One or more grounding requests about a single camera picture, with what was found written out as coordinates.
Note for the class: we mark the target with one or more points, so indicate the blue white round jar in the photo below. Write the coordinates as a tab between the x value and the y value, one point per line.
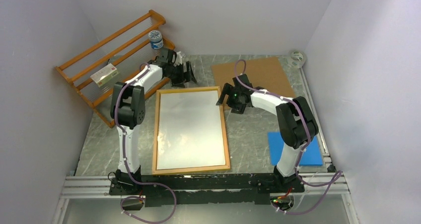
155	39

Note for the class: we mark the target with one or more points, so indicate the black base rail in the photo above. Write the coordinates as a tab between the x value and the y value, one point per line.
159	190

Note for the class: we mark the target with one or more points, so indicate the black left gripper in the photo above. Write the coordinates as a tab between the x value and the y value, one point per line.
184	76

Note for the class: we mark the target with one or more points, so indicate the brown backing board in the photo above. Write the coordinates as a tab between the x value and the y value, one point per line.
264	72

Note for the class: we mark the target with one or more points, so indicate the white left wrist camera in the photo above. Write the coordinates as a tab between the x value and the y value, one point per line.
180	58

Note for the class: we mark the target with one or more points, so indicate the clear tape roll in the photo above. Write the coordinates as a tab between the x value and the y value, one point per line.
296	59

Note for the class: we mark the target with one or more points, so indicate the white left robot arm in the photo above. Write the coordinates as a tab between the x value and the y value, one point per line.
128	101

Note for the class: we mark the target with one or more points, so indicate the printed building photo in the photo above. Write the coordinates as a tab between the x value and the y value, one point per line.
190	130

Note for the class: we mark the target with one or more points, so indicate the aluminium extrusion rail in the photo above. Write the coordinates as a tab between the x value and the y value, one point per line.
91	187

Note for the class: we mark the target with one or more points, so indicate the small white green box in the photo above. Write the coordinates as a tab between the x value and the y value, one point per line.
105	74

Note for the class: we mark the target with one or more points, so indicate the blue foam pad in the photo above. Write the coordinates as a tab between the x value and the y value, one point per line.
311	157

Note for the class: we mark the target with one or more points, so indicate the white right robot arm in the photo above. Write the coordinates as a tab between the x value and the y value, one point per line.
296	121

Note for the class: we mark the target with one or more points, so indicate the orange wooden rack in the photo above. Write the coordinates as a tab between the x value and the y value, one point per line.
126	49

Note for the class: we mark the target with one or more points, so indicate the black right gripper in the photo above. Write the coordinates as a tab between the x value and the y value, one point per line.
229	89

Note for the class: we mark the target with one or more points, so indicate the yellow wooden picture frame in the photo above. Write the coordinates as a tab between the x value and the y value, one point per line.
190	170

